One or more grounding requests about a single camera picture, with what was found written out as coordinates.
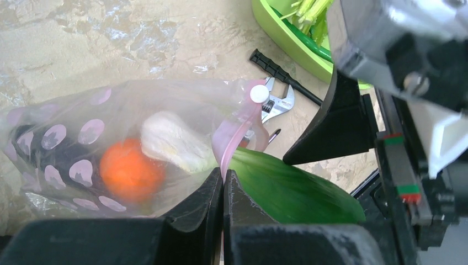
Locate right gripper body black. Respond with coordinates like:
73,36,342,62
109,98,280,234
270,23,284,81
327,1,467,264

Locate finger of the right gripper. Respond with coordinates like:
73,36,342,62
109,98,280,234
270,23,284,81
283,70,378,165

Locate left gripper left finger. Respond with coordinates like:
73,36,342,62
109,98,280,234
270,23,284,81
1,168,223,264

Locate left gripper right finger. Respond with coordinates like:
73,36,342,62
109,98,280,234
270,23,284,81
224,170,382,264

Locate bok choy green white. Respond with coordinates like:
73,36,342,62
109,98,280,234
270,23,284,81
141,111,366,224

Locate orange tangerine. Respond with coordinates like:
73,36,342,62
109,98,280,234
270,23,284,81
99,138,167,204

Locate clear zip top bag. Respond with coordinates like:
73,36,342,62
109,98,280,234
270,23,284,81
1,78,274,235

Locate black toolbox far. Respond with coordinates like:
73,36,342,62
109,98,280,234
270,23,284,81
351,169,381,210

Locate yellow black screwdriver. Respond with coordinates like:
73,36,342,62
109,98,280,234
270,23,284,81
268,128,281,144

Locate black hammer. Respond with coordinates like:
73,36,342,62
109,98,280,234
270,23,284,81
249,49,323,106

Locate green chili pepper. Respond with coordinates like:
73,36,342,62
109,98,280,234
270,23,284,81
273,8,332,62

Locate celery stalk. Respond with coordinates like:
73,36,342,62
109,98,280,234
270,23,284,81
280,0,333,47

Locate green plastic basin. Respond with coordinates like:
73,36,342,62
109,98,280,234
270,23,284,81
251,0,372,91

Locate red handled adjustable wrench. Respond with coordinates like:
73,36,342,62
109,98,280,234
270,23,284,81
239,77,295,147

